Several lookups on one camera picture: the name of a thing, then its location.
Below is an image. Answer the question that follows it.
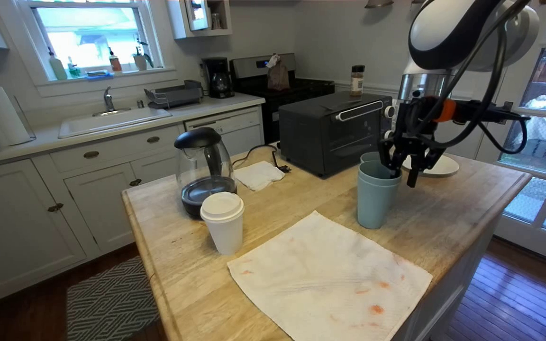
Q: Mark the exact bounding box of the white wall cabinet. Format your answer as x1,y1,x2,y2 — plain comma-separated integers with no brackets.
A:
166,0,233,40

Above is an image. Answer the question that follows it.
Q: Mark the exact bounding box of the black coffee maker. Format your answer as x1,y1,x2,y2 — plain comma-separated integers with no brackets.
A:
201,57,235,99

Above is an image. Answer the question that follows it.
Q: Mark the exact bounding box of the brown paper bag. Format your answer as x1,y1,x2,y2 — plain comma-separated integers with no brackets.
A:
266,53,291,91

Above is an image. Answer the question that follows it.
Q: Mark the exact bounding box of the potted plant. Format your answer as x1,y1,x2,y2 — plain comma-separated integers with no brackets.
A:
133,40,155,72

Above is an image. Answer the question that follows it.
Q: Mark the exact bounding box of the white plate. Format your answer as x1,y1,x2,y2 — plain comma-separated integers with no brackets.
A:
401,154,460,178

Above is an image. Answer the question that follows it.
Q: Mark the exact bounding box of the green soap bottle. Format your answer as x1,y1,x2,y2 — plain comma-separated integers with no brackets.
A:
48,47,68,81

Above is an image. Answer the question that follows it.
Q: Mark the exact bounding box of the glass paned door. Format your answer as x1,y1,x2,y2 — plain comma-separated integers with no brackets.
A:
474,0,546,270

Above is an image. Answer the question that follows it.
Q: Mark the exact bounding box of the white kitchen cabinet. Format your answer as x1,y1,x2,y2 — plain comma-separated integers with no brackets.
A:
0,92,267,309

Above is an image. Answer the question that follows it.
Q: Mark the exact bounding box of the toaster oven door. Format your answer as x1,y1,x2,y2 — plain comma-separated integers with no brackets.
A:
323,99,393,175

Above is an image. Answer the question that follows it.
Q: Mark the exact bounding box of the stained paper towel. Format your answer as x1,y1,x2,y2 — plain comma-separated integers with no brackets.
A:
227,211,434,341

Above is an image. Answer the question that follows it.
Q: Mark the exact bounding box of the orange soap bottle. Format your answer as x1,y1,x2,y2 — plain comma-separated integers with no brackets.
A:
108,47,123,73

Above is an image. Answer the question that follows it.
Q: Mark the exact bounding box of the glass electric kettle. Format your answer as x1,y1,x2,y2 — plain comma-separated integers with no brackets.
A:
174,127,238,220

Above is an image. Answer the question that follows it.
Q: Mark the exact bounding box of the spice bottle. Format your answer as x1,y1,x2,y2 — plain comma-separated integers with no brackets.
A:
350,64,366,97

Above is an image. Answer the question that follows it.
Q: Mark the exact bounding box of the black stove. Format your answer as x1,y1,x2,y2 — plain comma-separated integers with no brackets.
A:
229,53,336,145

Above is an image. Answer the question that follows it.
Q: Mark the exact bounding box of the silver tap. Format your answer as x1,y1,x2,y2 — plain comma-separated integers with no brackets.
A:
103,86,117,113

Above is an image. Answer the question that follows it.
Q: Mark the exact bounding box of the white dishwasher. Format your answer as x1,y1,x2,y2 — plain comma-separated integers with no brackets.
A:
183,106,264,157

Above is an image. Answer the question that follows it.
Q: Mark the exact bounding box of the window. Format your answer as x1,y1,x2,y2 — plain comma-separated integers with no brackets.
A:
15,0,177,87

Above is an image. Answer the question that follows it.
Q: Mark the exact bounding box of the folded white napkin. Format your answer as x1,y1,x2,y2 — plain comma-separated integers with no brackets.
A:
233,161,286,192

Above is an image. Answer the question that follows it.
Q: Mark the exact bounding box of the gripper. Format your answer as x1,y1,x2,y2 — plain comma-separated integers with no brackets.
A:
378,99,447,188

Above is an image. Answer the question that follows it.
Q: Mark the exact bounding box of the toaster oven door handle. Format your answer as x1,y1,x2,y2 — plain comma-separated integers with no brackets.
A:
334,100,384,122

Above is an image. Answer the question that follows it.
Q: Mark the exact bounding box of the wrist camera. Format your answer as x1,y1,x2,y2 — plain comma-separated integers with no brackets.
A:
454,101,530,126

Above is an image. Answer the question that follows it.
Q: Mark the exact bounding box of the grey dish rack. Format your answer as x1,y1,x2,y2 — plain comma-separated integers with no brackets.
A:
144,80,204,110

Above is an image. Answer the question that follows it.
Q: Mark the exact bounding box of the white sink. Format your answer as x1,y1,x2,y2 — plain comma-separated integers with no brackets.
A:
58,107,173,139

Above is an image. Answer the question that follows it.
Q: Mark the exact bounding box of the white lidded paper cup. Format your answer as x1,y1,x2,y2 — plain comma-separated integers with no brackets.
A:
200,191,245,256

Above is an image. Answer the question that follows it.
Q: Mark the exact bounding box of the patterned grey rug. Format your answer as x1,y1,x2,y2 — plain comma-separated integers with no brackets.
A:
65,255,160,341

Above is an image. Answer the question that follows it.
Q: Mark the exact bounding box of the black toaster oven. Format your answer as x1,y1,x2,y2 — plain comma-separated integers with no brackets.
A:
278,91,396,179

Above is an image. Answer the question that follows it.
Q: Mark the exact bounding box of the black cable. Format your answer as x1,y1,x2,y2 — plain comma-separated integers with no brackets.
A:
231,144,292,174

